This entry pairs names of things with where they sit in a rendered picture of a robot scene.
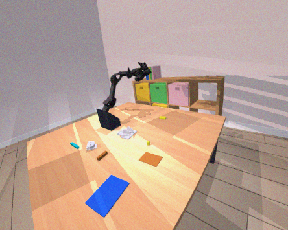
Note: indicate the small teal block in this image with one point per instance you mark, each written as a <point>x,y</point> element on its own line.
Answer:
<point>74,145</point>

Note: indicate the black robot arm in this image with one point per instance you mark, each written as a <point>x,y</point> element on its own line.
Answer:
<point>111,100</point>

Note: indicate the orange flat square plate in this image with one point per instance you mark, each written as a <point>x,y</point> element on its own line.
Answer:
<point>151,159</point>

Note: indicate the blue flat rectangular plate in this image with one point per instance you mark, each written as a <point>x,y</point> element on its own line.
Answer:
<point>104,198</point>

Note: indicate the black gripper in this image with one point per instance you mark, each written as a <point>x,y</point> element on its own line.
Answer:
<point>136,71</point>

